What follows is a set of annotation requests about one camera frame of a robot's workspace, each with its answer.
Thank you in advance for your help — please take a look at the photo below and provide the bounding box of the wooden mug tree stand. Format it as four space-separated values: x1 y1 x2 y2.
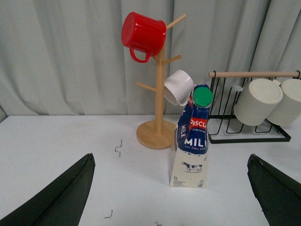
135 14 187 150

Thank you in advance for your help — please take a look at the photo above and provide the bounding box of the red mug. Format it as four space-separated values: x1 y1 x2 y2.
121 12 167 63

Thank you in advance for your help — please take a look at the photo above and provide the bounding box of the cream ribbed mug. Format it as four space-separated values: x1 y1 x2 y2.
234 78 283 126
267 79 301 126

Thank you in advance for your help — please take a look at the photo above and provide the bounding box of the white ceramic mug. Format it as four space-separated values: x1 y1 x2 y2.
164 70 194 106

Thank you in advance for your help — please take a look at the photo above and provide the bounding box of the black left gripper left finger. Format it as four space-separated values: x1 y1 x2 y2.
0 153 95 226

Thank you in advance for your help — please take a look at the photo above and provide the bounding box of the black wire cup rack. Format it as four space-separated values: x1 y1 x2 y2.
207 71 300 144

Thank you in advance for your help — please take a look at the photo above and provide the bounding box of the grey curtain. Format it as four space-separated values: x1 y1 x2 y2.
0 0 301 119

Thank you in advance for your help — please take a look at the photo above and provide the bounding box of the cream ribbed mug left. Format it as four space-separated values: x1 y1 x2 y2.
234 78 283 126

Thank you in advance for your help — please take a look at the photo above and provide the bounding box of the cream ribbed mug right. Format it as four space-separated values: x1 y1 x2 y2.
267 79 301 126

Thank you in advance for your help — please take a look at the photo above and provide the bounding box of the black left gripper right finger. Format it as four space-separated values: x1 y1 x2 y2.
247 154 301 226

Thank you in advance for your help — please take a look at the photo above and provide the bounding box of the blue white milk carton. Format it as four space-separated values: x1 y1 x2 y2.
169 84 213 188

